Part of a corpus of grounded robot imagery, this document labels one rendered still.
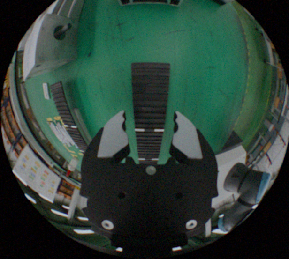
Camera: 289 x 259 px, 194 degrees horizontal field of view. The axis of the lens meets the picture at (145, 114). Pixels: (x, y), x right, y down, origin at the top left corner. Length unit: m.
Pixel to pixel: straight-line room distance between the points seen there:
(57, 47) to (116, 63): 0.11
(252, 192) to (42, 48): 0.59
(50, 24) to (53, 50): 0.05
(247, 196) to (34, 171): 3.29
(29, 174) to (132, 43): 3.13
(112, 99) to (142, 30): 0.13
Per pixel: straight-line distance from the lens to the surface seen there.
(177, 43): 0.16
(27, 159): 2.97
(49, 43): 0.17
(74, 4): 0.25
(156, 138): 0.16
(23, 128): 1.61
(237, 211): 0.45
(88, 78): 0.18
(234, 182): 0.46
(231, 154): 0.49
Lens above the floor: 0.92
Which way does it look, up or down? 60 degrees down
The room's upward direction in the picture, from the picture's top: 176 degrees counter-clockwise
